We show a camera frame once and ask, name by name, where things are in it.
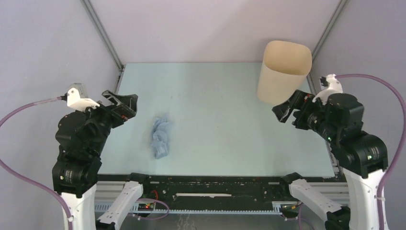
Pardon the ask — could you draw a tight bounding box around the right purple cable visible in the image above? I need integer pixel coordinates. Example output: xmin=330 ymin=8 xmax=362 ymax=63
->
xmin=335 ymin=74 xmax=406 ymax=230

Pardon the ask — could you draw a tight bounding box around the left aluminium frame post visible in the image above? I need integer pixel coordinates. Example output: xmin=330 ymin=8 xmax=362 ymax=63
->
xmin=80 ymin=0 xmax=125 ymax=93

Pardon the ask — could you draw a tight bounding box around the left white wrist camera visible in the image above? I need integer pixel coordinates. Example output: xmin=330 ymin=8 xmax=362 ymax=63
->
xmin=61 ymin=83 xmax=100 ymax=112

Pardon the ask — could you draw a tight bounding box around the blue plastic trash bag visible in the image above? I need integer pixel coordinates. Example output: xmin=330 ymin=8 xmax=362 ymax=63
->
xmin=150 ymin=113 xmax=172 ymax=160

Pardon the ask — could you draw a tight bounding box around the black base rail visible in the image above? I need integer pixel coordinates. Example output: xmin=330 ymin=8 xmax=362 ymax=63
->
xmin=95 ymin=173 xmax=350 ymax=214

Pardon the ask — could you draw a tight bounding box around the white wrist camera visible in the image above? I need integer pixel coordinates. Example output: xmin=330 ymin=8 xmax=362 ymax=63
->
xmin=61 ymin=83 xmax=100 ymax=112
xmin=312 ymin=74 xmax=343 ymax=105

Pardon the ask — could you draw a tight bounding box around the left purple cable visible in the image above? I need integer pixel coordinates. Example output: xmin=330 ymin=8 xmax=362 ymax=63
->
xmin=0 ymin=96 xmax=74 ymax=230

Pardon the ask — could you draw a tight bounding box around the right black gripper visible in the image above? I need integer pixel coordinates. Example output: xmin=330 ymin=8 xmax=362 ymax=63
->
xmin=271 ymin=88 xmax=337 ymax=141

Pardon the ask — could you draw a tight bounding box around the right aluminium frame post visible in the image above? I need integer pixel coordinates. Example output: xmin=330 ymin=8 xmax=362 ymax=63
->
xmin=306 ymin=0 xmax=350 ymax=93

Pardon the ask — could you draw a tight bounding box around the beige trash bin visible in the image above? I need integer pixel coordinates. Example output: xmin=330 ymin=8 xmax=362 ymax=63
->
xmin=257 ymin=40 xmax=312 ymax=105

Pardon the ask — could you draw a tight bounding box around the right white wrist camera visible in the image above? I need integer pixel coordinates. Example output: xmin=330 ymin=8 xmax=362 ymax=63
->
xmin=312 ymin=74 xmax=343 ymax=105

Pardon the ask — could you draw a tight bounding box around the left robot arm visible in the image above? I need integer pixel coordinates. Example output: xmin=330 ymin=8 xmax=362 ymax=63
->
xmin=52 ymin=86 xmax=151 ymax=230

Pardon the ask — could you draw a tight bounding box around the purple cable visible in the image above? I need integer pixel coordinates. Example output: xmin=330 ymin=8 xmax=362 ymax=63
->
xmin=0 ymin=96 xmax=74 ymax=230
xmin=335 ymin=74 xmax=406 ymax=230

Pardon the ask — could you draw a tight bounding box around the aluminium frame post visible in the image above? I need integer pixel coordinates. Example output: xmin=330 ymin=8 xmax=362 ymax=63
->
xmin=80 ymin=0 xmax=125 ymax=93
xmin=306 ymin=0 xmax=350 ymax=93

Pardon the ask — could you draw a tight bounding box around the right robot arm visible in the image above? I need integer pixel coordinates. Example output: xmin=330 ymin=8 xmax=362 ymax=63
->
xmin=272 ymin=90 xmax=388 ymax=230

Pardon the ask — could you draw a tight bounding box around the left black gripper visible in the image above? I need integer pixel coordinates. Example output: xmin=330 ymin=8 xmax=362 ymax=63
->
xmin=80 ymin=87 xmax=138 ymax=153

